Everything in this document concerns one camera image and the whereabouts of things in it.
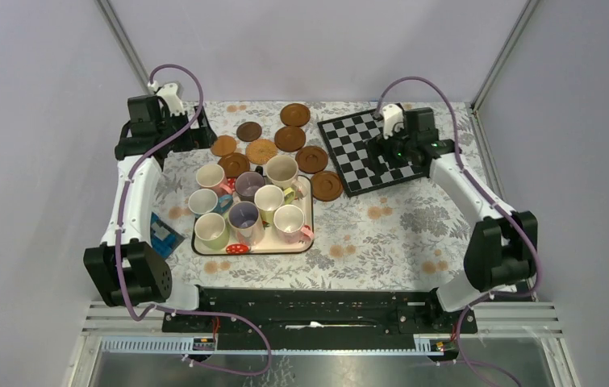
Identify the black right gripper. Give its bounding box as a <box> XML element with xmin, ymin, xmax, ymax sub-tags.
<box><xmin>363</xmin><ymin>119</ymin><xmax>415</xmax><ymax>177</ymax></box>

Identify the black white chessboard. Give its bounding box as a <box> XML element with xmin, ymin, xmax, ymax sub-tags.
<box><xmin>317</xmin><ymin>110</ymin><xmax>428</xmax><ymax>198</ymax></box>

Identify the dark walnut coaster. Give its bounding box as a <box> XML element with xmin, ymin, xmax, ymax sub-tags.
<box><xmin>236</xmin><ymin>122</ymin><xmax>262</xmax><ymax>142</ymax></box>

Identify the woven rattan coaster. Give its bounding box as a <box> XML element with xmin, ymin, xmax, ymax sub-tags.
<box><xmin>245</xmin><ymin>139</ymin><xmax>277</xmax><ymax>165</ymax></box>

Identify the brown ridged wooden coaster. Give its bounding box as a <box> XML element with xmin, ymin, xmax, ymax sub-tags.
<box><xmin>274</xmin><ymin>126</ymin><xmax>307</xmax><ymax>152</ymax></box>

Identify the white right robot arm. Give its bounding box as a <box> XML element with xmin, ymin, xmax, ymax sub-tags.
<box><xmin>366</xmin><ymin>104</ymin><xmax>538</xmax><ymax>332</ymax></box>

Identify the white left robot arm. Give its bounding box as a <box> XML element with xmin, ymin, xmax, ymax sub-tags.
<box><xmin>83</xmin><ymin>95</ymin><xmax>217</xmax><ymax>306</ymax></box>

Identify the light bamboo coaster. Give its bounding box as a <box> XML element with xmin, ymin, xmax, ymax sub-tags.
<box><xmin>211</xmin><ymin>135</ymin><xmax>237</xmax><ymax>157</ymax></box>

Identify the white cup green body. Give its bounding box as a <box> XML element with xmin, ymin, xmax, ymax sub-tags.
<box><xmin>194</xmin><ymin>213</ymin><xmax>230</xmax><ymax>250</ymax></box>

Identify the large cream cup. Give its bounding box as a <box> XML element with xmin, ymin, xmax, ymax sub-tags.
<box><xmin>264</xmin><ymin>155</ymin><xmax>309</xmax><ymax>198</ymax></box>

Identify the lilac cup centre front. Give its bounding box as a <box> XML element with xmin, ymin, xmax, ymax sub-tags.
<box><xmin>227</xmin><ymin>202</ymin><xmax>265</xmax><ymax>248</ymax></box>

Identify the white cup pink front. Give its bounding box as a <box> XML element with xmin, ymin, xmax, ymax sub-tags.
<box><xmin>273</xmin><ymin>205</ymin><xmax>315</xmax><ymax>244</ymax></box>

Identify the floral tablecloth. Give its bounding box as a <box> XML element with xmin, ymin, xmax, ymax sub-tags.
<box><xmin>117</xmin><ymin>101</ymin><xmax>518</xmax><ymax>293</ymax></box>

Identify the blue block puzzle box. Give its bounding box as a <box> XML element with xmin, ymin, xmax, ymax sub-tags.
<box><xmin>150</xmin><ymin>213</ymin><xmax>185</xmax><ymax>260</ymax></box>

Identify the cream tray with black rim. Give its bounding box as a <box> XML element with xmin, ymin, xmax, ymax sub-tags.
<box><xmin>192</xmin><ymin>172</ymin><xmax>315</xmax><ymax>256</ymax></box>

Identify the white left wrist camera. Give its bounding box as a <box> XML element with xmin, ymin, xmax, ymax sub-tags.
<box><xmin>147</xmin><ymin>81</ymin><xmax>187</xmax><ymax>116</ymax></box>

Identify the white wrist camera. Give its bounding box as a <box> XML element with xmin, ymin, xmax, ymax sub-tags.
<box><xmin>147</xmin><ymin>81</ymin><xmax>187</xmax><ymax>116</ymax></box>
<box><xmin>381</xmin><ymin>104</ymin><xmax>404</xmax><ymax>139</ymax></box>

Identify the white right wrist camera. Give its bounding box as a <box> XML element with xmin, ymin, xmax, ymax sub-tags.
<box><xmin>381</xmin><ymin>104</ymin><xmax>404</xmax><ymax>139</ymax></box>

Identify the white cup pink handle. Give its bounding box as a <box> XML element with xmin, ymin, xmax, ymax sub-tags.
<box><xmin>195</xmin><ymin>164</ymin><xmax>233</xmax><ymax>197</ymax></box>

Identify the white cup blue handle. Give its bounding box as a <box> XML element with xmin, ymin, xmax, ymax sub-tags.
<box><xmin>188</xmin><ymin>189</ymin><xmax>234</xmax><ymax>218</ymax></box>

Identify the purple cup dark handle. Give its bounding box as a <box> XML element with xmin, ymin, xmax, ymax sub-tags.
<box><xmin>234</xmin><ymin>166</ymin><xmax>266</xmax><ymax>202</ymax></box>

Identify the white cup yellow handle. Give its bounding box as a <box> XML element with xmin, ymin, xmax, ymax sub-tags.
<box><xmin>254</xmin><ymin>185</ymin><xmax>297</xmax><ymax>223</ymax></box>

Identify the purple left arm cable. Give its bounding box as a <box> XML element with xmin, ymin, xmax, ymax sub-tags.
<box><xmin>114</xmin><ymin>64</ymin><xmax>273</xmax><ymax>377</ymax></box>

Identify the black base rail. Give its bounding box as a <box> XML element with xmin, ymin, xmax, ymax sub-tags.
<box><xmin>162</xmin><ymin>288</ymin><xmax>461</xmax><ymax>351</ymax></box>

